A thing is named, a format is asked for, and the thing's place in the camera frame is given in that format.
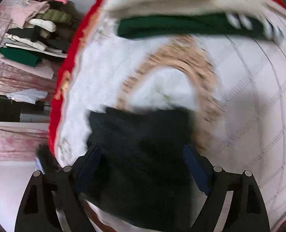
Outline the pile of clothes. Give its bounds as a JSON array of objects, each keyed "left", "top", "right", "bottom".
[{"left": 0, "top": 0, "right": 83, "bottom": 67}]

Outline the white diamond-patterned cloth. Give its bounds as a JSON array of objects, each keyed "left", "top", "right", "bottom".
[{"left": 54, "top": 12, "right": 286, "bottom": 232}]

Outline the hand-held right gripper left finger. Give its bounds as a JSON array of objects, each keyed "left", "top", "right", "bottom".
[{"left": 14, "top": 144, "right": 102, "bottom": 232}]

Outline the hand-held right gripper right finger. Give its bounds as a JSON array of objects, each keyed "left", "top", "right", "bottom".
[{"left": 183, "top": 144, "right": 270, "bottom": 232}]

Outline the small white cloth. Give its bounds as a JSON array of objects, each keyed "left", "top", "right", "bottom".
[{"left": 6, "top": 89, "right": 48, "bottom": 105}]

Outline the red floral blanket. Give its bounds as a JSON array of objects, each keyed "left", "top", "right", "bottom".
[{"left": 47, "top": 0, "right": 286, "bottom": 155}]

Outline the green garment with striped cuff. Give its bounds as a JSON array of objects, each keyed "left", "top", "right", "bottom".
[{"left": 116, "top": 13, "right": 284, "bottom": 41}]

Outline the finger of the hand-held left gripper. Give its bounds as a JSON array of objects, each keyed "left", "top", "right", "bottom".
[{"left": 35, "top": 144, "right": 62, "bottom": 174}]

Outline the black leather jacket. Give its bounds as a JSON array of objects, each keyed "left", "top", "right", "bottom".
[{"left": 86, "top": 107, "right": 201, "bottom": 231}]

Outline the pink patterned cloth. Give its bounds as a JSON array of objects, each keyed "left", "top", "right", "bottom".
[{"left": 0, "top": 5, "right": 61, "bottom": 161}]

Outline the beige and white cloth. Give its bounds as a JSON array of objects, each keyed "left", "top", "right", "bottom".
[{"left": 117, "top": 36, "right": 227, "bottom": 153}]

